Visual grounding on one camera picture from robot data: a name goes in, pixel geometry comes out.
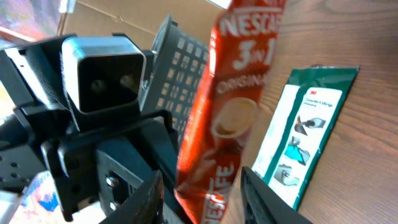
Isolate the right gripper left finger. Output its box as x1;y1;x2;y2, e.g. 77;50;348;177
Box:
100;170;164;224

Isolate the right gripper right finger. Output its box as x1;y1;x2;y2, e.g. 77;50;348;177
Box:
241;166;312;224

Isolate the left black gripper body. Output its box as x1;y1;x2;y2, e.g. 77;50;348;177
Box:
1;35;179;223

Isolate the red Nescafe stick sachet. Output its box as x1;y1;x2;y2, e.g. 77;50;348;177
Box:
174;0;286;223

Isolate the green 3M package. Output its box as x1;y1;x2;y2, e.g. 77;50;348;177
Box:
252;65;359;210

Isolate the grey plastic shopping basket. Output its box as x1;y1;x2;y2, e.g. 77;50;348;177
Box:
140;15;208;144

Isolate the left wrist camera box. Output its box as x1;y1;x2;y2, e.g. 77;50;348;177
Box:
62;36;147;114

